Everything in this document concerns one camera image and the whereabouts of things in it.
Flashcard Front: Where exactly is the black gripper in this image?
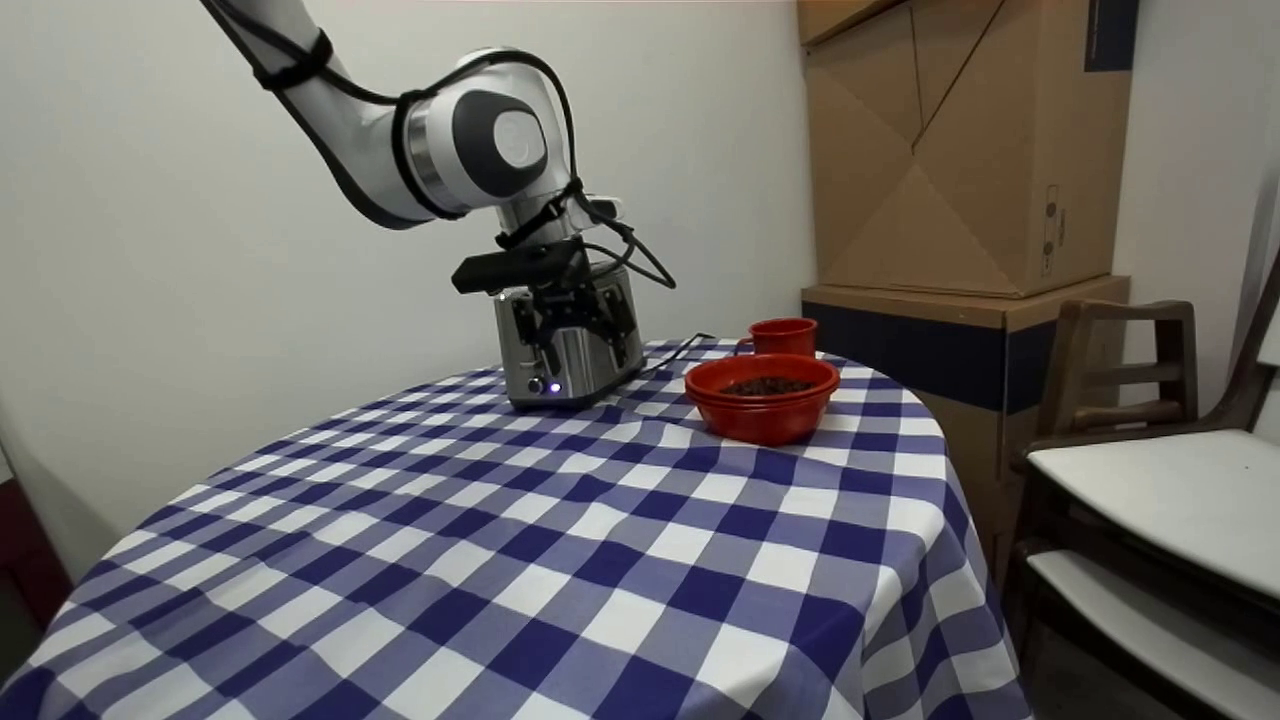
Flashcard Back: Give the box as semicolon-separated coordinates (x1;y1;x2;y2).
503;217;627;367

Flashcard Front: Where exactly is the silver metal cup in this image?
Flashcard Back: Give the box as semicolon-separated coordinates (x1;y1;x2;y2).
494;259;652;416

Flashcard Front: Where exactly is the red bowl with coffee beans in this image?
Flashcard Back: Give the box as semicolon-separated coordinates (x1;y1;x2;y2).
681;349;844;449

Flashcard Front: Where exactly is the red cup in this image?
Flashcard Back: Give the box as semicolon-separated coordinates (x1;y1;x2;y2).
745;314;826;358

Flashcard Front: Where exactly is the blue white checkered tablecloth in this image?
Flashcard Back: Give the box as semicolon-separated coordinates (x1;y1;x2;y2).
0;334;1035;720

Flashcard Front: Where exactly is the tan box with dark band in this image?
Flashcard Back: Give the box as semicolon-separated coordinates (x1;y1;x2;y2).
798;271;1136;585

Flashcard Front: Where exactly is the large cardboard box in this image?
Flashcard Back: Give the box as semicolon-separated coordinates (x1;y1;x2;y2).
798;0;1141;302

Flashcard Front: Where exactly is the dark low furniture piece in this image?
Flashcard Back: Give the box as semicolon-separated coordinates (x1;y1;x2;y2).
0;443;76;636

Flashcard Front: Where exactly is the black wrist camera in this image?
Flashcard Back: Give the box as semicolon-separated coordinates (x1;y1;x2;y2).
447;243;594;299

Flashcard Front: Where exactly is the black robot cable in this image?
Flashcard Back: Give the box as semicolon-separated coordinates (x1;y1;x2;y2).
574;197;681;296

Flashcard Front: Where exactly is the black toaster cord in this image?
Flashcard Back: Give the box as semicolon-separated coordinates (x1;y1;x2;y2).
643;328;731;392

